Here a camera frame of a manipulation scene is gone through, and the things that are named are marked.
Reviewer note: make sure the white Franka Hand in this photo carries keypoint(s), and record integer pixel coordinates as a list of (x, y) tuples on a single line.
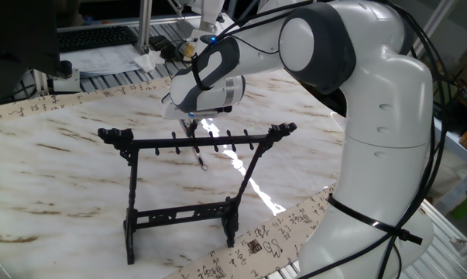
[(175, 113)]

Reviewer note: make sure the brown calligraphy brush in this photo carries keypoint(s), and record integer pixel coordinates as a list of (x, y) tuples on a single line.
[(198, 157)]

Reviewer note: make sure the white Franka Panda arm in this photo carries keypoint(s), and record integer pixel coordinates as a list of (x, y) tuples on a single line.
[(384, 116)]

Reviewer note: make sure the black wooden pen rack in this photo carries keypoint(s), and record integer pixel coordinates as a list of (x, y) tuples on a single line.
[(159, 143)]

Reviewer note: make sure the white tissue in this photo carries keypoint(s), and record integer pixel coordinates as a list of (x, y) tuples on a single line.
[(148, 62)]

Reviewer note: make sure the printed paper stack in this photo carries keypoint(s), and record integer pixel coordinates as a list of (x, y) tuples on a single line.
[(101, 60)]

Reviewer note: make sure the white plastic stand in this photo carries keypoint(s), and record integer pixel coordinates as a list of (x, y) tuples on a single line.
[(208, 13)]

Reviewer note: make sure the black computer keyboard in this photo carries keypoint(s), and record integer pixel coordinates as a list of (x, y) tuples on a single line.
[(95, 38)]

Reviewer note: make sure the glossy marble pattern sheet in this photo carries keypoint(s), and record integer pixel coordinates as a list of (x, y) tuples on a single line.
[(62, 174)]

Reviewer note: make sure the beige calligraphy paper scroll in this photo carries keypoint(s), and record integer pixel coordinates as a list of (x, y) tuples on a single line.
[(256, 248)]

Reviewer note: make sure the black computer monitor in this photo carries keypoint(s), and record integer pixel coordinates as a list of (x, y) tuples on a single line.
[(16, 38)]

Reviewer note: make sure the grey blue shelf beam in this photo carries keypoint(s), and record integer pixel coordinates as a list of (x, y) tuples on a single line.
[(463, 149)]

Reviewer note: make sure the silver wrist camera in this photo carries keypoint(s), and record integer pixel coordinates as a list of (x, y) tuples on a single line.
[(202, 114)]

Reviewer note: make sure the aluminium frame post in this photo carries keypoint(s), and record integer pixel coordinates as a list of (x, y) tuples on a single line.
[(145, 23)]

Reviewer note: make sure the white bracket black knob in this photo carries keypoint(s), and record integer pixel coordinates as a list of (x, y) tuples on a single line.
[(66, 83)]

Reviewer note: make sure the white slanted post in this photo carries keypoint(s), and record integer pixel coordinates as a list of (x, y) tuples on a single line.
[(432, 23)]

